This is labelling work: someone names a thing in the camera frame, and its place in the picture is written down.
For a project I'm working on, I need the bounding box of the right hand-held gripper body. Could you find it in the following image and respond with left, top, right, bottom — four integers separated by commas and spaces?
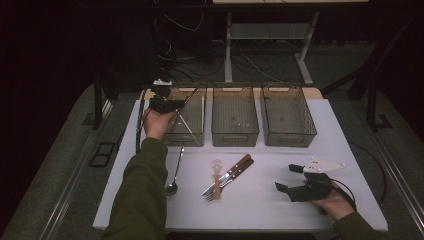
288, 158, 346, 203

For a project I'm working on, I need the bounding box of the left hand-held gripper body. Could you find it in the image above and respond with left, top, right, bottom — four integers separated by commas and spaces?
148, 79, 175, 113

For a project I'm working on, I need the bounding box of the metal chopstick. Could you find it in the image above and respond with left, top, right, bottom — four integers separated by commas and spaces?
177, 86, 201, 109

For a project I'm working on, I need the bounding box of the smoky transparent plastic bin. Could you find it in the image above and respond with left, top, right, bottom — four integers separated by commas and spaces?
155, 82, 208, 148
259, 83, 318, 149
211, 82, 260, 148

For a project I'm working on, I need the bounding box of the wooden-handled fork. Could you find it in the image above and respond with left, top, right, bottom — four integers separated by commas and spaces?
203, 158, 255, 203

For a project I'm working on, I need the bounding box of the wooden-handled table knife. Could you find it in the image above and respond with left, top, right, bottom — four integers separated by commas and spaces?
200, 153, 252, 197

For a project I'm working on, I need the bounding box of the orange translucent plastic spoon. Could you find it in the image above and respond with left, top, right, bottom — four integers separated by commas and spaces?
212, 158, 224, 201

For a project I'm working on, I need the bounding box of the metal spoon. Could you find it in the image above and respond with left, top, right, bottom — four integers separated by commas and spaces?
165, 146, 186, 197

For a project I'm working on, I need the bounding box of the person's left hand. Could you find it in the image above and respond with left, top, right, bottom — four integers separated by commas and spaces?
142, 108, 177, 140

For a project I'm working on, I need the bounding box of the person's right hand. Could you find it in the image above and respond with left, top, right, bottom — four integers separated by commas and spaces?
308, 191, 356, 222

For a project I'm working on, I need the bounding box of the black equipment box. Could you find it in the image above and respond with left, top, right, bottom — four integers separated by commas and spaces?
165, 12, 213, 63

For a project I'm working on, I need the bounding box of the black metal stand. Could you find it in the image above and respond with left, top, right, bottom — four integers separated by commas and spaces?
321, 13, 424, 133
93, 66, 118, 131

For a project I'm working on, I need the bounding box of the tan wooden board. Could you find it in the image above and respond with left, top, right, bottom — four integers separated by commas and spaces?
139, 87, 324, 101

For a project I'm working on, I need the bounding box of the white-legged desk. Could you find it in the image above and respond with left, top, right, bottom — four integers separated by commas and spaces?
213, 0, 370, 86

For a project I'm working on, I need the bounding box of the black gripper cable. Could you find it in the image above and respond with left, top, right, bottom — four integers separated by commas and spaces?
134, 88, 148, 155
329, 178, 358, 212

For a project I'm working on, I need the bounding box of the hanging white cable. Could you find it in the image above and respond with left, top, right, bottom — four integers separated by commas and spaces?
162, 12, 205, 34

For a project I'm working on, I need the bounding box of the thin black floor cable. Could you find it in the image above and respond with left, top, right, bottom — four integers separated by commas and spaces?
348, 141, 389, 204

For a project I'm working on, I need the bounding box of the white floor cable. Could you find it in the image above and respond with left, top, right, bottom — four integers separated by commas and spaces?
239, 54, 285, 83

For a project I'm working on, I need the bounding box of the metal floor rail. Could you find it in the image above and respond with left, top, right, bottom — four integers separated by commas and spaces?
39, 99, 113, 240
369, 129, 424, 228

